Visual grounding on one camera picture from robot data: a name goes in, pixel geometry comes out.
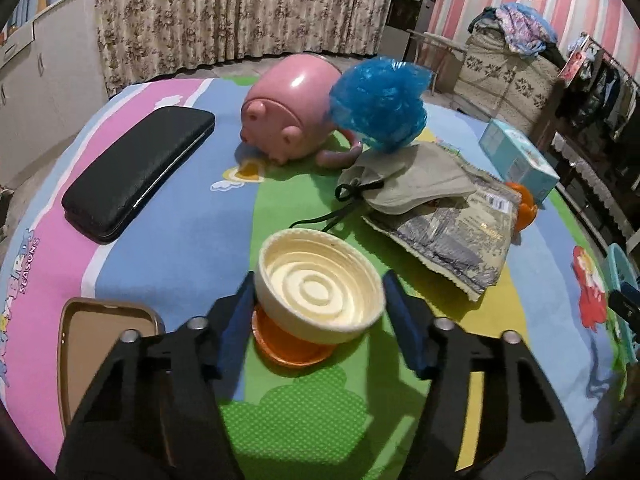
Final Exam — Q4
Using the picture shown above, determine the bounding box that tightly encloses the grey water dispenser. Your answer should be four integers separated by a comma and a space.
382, 0, 438, 66

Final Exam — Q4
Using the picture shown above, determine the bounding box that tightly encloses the white cabinet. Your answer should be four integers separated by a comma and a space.
0, 0, 108, 186

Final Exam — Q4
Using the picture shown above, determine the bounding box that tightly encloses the light blue tissue box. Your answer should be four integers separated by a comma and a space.
479, 119, 561, 206

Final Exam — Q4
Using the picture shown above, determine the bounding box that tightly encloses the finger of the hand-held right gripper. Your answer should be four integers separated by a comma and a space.
607, 287, 640, 333

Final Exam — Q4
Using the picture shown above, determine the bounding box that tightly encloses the pink hanging bag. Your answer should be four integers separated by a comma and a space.
557, 50, 588, 83

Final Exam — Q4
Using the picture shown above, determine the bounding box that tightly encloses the orange plastic piece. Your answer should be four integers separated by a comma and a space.
505, 181, 540, 233

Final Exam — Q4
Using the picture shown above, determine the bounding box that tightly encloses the cream plastic lid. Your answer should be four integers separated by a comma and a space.
254, 228, 386, 345

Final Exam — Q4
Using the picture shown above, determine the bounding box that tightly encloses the pile of bedding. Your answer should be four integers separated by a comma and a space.
467, 2, 560, 58

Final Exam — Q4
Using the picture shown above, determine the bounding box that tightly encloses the blue plastic bag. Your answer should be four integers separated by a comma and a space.
327, 57, 433, 153

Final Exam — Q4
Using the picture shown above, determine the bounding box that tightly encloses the pink pig cup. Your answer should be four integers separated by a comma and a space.
239, 54, 363, 168

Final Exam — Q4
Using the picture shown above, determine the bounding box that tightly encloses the black glasses case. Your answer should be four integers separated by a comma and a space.
61, 106, 216, 245

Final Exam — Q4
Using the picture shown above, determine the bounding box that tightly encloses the beige drawstring pouch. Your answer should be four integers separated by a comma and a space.
290, 142, 488, 233

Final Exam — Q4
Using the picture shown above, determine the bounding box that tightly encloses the phone in brown case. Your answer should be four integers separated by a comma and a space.
57, 297, 166, 423

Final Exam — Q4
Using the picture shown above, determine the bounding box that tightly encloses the small side table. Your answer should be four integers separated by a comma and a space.
407, 30, 468, 93

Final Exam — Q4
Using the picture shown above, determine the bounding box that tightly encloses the clothes rack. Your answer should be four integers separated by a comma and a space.
530, 32, 640, 143

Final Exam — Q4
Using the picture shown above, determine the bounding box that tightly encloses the blue floral curtain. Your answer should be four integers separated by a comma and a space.
12, 0, 396, 101

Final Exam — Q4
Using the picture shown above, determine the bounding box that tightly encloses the low cabinet with lace cloth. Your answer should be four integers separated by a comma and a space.
547, 130, 640, 246

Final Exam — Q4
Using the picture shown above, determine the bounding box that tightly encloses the silver foil packet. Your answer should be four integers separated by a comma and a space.
361, 160, 523, 303

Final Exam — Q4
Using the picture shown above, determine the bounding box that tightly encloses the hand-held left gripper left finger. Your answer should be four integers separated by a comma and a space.
55, 272, 258, 480

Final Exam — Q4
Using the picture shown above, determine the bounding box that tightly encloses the orange plastic lid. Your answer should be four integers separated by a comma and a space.
251, 305, 338, 368

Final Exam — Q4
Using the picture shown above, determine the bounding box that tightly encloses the teal plastic basket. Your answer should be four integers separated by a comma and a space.
604, 242, 640, 361

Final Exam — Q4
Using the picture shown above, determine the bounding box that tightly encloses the row of hanging clothes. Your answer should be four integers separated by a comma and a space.
575, 55, 640, 141

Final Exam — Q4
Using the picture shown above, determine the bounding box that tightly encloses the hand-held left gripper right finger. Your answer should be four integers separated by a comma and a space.
382, 270, 587, 480

